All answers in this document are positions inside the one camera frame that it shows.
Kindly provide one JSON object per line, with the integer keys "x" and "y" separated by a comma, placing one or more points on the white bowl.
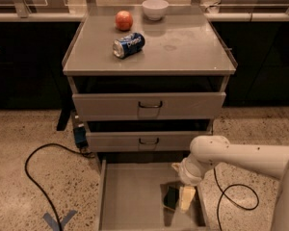
{"x": 155, "y": 9}

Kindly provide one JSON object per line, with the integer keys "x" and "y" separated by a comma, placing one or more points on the dark lab bench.
{"x": 31, "y": 71}

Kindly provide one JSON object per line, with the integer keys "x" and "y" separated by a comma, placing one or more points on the blue pepsi can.
{"x": 128, "y": 45}

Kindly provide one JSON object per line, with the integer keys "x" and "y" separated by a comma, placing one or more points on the blue power adapter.
{"x": 80, "y": 137}

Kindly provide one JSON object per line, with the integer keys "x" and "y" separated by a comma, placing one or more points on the grey drawer cabinet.
{"x": 182, "y": 53}

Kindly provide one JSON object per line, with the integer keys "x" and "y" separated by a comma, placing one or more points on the grey bottom drawer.
{"x": 131, "y": 199}

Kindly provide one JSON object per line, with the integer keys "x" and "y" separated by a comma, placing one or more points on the dark green yellow sponge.
{"x": 171, "y": 198}

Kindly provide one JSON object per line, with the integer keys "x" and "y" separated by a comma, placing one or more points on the grey drawer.
{"x": 141, "y": 106}
{"x": 131, "y": 199}
{"x": 142, "y": 141}

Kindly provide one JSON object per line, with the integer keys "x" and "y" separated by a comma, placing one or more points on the grey middle drawer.
{"x": 142, "y": 141}

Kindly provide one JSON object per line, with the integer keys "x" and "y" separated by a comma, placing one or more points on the grey top drawer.
{"x": 141, "y": 106}

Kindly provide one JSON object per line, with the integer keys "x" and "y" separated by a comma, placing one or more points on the orange red apple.
{"x": 124, "y": 20}

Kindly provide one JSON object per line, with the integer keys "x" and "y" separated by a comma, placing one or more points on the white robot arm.
{"x": 271, "y": 161}

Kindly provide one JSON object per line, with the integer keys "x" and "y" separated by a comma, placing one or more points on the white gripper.
{"x": 187, "y": 174}

